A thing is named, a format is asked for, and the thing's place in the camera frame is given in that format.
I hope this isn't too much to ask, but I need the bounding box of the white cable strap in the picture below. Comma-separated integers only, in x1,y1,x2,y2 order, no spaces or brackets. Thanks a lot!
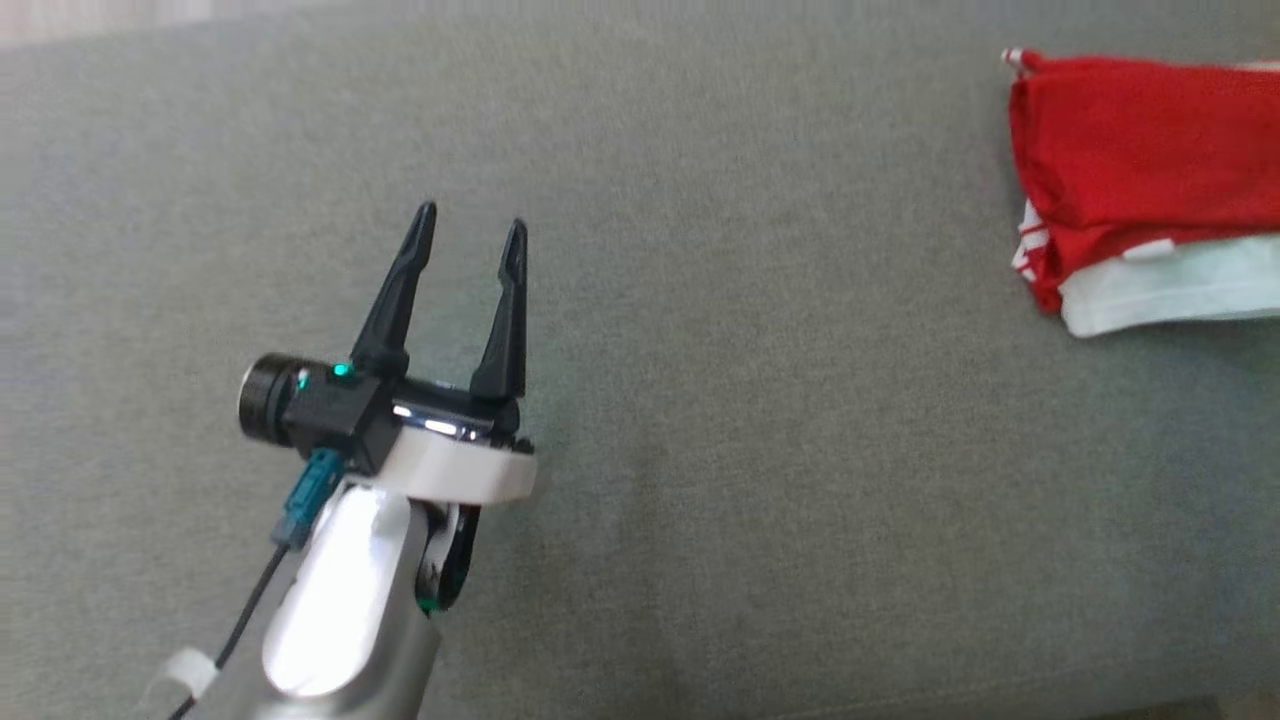
140,648,219,716

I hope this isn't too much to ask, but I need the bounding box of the grey fabric sofa seat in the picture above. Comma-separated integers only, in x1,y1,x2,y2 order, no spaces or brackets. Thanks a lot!
0,0,1280,720

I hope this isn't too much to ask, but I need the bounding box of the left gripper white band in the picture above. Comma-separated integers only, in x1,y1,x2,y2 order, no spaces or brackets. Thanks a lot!
350,201,537,505

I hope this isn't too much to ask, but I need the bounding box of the black cable with teal plug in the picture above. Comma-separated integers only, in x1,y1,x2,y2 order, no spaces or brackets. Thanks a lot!
165,448,347,720

